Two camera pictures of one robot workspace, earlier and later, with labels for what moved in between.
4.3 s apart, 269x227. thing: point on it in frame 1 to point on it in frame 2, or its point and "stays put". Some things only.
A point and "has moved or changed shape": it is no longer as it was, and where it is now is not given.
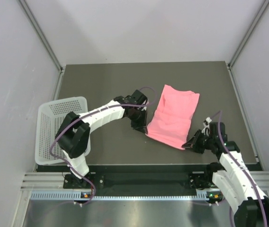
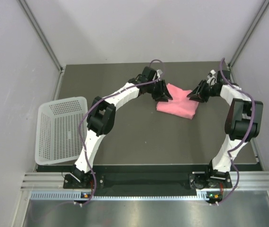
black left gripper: x=141 y=125 to x=162 y=91
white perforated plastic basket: x=50 y=115 stays put
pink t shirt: x=169 y=123 has moved or changed shape
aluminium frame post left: x=41 y=35 stays put
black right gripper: x=192 y=143 to x=199 y=90
